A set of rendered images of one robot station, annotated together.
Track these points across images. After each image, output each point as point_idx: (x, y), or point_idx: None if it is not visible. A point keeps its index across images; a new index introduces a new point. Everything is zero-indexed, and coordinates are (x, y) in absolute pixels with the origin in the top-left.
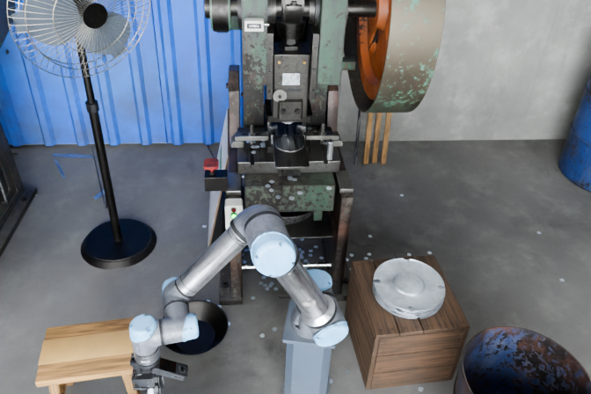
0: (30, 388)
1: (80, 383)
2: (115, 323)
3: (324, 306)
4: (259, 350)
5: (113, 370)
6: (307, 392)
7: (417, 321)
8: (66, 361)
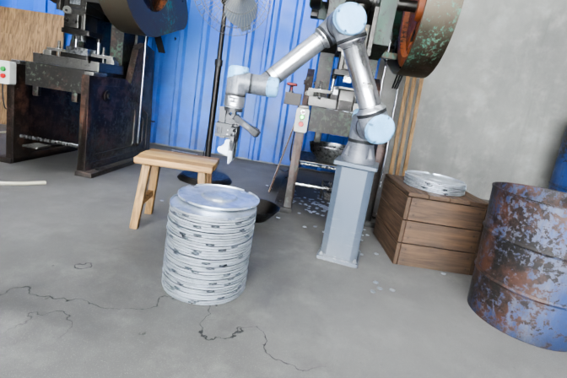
0: (118, 208)
1: (156, 214)
2: (201, 156)
3: (378, 98)
4: (301, 231)
5: (194, 164)
6: (344, 232)
7: (444, 195)
8: (160, 156)
